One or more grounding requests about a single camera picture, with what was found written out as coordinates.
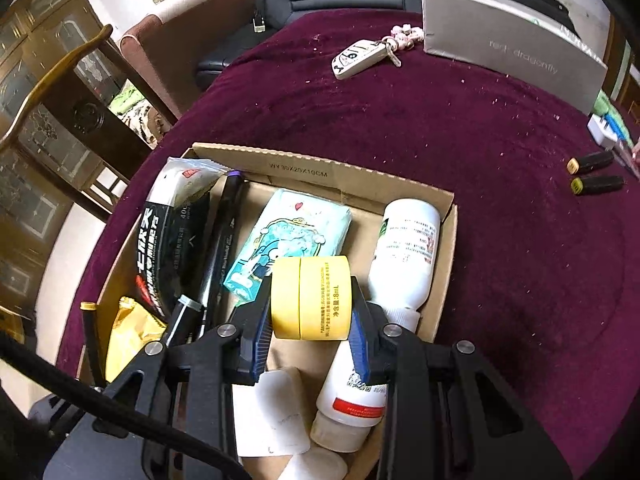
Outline cardboard box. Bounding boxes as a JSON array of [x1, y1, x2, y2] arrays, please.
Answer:
[[94, 143, 458, 479]]

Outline black cable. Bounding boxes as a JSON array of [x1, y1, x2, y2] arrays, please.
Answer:
[[0, 331, 252, 480]]

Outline yellow foil snack packet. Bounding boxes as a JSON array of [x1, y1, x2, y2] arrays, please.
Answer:
[[104, 296, 166, 382]]

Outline wooden cabinet glass doors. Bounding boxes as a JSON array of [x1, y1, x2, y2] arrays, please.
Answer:
[[1, 0, 124, 320]]

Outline wooden chair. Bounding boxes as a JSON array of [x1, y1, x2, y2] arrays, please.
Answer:
[[1, 24, 178, 222]]

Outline maroon armchair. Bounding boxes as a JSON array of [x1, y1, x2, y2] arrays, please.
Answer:
[[119, 0, 255, 116]]

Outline toothpaste tube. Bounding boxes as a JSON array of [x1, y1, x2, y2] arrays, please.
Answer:
[[603, 114, 640, 180]]

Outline purple bed cover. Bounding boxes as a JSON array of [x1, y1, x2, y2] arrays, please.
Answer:
[[54, 8, 640, 480]]

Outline grey rectangular box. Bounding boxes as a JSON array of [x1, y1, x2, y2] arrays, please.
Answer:
[[422, 0, 608, 115]]

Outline small white charger box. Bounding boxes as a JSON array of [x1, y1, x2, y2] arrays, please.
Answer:
[[587, 114, 622, 150]]

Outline green cloth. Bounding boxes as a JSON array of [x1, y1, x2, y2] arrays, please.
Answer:
[[592, 90, 627, 130]]

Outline white power adapter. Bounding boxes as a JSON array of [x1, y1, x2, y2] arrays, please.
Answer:
[[232, 366, 311, 458]]

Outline white car key fob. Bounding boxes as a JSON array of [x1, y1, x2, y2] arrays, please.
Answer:
[[331, 24, 425, 80]]

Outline black marker purple cap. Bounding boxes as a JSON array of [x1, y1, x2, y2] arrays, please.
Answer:
[[198, 170, 245, 337]]

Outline black marker pen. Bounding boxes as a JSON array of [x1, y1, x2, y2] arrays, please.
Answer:
[[80, 301, 107, 389], [566, 150, 614, 176], [570, 176, 625, 196]]

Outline white pill bottle red band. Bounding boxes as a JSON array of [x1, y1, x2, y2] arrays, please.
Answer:
[[310, 341, 387, 454]]

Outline black snack packet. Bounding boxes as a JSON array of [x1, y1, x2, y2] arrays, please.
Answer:
[[136, 157, 230, 322]]

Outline black marker pen upper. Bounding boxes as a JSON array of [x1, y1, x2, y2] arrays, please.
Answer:
[[566, 150, 614, 176]]

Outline blue tissue pack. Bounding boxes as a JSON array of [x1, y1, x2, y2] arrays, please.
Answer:
[[224, 188, 352, 304]]

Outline black marker pen lower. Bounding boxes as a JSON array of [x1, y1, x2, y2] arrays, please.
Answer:
[[570, 176, 625, 196]]

